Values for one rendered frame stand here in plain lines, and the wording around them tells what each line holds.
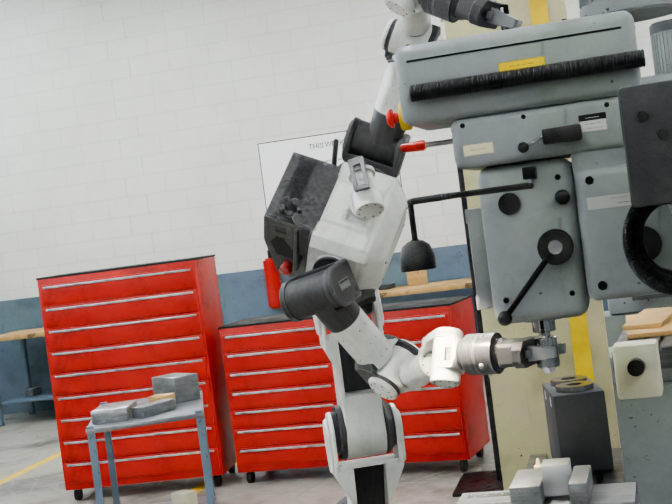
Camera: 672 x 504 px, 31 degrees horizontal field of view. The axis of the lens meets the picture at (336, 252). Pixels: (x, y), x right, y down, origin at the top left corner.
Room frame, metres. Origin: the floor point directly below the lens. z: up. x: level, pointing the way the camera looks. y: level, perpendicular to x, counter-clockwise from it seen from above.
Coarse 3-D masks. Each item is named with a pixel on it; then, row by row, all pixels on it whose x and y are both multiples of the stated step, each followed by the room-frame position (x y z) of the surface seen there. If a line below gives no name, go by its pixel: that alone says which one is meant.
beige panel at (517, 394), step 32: (512, 0) 4.16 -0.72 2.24; (544, 0) 4.13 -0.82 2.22; (448, 32) 4.21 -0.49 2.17; (480, 32) 4.19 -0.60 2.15; (576, 320) 4.14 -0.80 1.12; (576, 352) 4.14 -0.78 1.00; (608, 352) 4.12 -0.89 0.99; (512, 384) 4.20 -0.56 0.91; (608, 384) 4.12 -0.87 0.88; (512, 416) 4.20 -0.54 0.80; (544, 416) 4.17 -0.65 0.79; (608, 416) 4.12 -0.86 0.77; (512, 448) 4.20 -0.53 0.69; (544, 448) 4.18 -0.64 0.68; (512, 480) 4.21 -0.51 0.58
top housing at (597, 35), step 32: (512, 32) 2.34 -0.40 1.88; (544, 32) 2.32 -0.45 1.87; (576, 32) 2.31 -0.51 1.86; (608, 32) 2.29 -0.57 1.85; (416, 64) 2.38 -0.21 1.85; (448, 64) 2.36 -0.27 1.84; (480, 64) 2.35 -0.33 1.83; (512, 64) 2.34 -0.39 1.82; (544, 64) 2.32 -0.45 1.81; (480, 96) 2.35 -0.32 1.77; (512, 96) 2.34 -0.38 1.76; (544, 96) 2.32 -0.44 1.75; (576, 96) 2.31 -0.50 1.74; (608, 96) 2.31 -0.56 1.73
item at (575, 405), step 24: (552, 384) 2.92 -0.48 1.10; (576, 384) 2.85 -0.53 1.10; (552, 408) 2.82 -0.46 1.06; (576, 408) 2.77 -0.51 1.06; (600, 408) 2.77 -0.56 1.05; (552, 432) 2.89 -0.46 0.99; (576, 432) 2.78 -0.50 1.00; (600, 432) 2.77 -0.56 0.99; (552, 456) 2.96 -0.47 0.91; (576, 456) 2.78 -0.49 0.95; (600, 456) 2.77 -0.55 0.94
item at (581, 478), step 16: (576, 480) 2.26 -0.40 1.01; (592, 480) 2.36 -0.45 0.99; (464, 496) 2.41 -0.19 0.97; (480, 496) 2.39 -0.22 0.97; (496, 496) 2.37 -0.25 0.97; (560, 496) 2.31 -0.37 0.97; (576, 496) 2.23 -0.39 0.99; (592, 496) 2.28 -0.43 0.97; (608, 496) 2.26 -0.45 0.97; (624, 496) 2.25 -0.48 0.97
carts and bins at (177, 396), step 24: (168, 384) 5.53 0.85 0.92; (192, 384) 5.55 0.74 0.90; (96, 408) 5.23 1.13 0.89; (120, 408) 5.14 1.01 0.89; (144, 408) 5.15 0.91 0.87; (168, 408) 5.28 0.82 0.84; (192, 408) 5.26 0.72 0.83; (96, 432) 5.03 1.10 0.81; (96, 456) 5.04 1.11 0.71; (96, 480) 5.04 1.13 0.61
